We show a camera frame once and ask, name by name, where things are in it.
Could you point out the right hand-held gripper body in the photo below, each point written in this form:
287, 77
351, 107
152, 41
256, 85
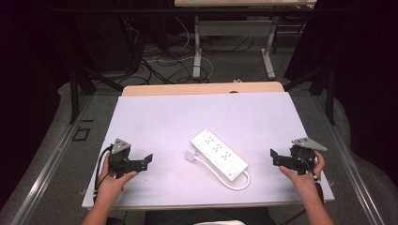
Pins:
303, 156

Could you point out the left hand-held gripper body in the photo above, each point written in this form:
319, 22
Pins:
118, 156

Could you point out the person's right hand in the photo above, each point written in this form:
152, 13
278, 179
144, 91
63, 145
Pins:
308, 186

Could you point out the person's left hand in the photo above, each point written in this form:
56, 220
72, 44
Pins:
109, 189

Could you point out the white power plug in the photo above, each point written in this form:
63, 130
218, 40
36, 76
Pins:
190, 155

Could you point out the white power strip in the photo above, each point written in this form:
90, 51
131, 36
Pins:
219, 154

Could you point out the white table mat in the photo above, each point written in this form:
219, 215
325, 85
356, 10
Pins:
194, 115

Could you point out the black metal stand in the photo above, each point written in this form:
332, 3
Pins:
328, 90
75, 90

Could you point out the wooden table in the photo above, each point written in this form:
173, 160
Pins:
187, 89

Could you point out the person's dark clothing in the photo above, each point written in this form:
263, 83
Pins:
206, 216

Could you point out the white desk with metal legs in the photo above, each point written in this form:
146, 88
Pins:
234, 28

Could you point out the metal floor rail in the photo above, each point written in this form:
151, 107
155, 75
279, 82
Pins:
47, 175
350, 175

